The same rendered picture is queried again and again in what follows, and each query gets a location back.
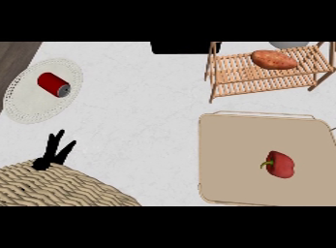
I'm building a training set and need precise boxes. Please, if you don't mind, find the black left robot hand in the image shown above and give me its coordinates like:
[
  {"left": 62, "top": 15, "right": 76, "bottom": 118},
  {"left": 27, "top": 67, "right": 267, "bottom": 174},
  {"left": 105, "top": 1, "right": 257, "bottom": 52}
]
[{"left": 30, "top": 129, "right": 77, "bottom": 171}]

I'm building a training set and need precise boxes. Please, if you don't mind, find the beige tray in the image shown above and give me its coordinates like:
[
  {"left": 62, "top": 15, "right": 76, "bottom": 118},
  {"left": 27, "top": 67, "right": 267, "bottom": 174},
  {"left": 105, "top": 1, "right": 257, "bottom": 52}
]
[{"left": 197, "top": 110, "right": 336, "bottom": 207}]

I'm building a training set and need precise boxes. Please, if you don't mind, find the wooden tiered shelf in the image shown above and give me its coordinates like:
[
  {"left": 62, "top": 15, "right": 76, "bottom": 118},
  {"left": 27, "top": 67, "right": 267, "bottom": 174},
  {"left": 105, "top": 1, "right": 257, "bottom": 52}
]
[{"left": 204, "top": 42, "right": 336, "bottom": 104}]

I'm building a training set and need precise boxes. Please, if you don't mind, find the orange sweet potato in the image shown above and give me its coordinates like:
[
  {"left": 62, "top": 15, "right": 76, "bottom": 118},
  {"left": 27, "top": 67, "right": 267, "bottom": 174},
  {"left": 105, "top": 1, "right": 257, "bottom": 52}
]
[{"left": 250, "top": 49, "right": 301, "bottom": 71}]

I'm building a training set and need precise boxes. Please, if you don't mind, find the woven wicker basket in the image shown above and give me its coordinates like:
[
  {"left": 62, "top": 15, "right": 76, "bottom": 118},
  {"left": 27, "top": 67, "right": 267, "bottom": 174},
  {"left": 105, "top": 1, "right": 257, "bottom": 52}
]
[{"left": 0, "top": 158, "right": 143, "bottom": 207}]

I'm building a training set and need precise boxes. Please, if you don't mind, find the white round placemat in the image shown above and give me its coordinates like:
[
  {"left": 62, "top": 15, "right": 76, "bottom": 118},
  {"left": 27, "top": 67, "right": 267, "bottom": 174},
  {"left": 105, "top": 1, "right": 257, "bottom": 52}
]
[{"left": 2, "top": 57, "right": 85, "bottom": 125}]

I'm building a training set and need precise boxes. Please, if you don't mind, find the red can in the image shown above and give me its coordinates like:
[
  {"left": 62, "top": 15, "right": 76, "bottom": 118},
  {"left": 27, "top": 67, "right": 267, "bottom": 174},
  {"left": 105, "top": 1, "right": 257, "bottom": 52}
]
[{"left": 36, "top": 72, "right": 73, "bottom": 99}]

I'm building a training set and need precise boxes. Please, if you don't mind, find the black appliance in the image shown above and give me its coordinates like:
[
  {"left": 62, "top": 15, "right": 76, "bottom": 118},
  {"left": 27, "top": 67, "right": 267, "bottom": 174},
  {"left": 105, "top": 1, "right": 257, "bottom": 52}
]
[{"left": 149, "top": 42, "right": 222, "bottom": 55}]

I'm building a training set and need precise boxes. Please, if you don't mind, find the red bell pepper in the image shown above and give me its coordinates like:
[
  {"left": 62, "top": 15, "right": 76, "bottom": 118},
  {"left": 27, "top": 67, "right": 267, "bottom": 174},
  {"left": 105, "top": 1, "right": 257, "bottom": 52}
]
[{"left": 260, "top": 150, "right": 297, "bottom": 179}]

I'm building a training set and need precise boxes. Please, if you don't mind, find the grey round object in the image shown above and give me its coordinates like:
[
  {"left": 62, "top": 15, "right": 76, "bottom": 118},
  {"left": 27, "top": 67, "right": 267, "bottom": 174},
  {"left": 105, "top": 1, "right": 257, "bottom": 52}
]
[{"left": 267, "top": 42, "right": 311, "bottom": 50}]

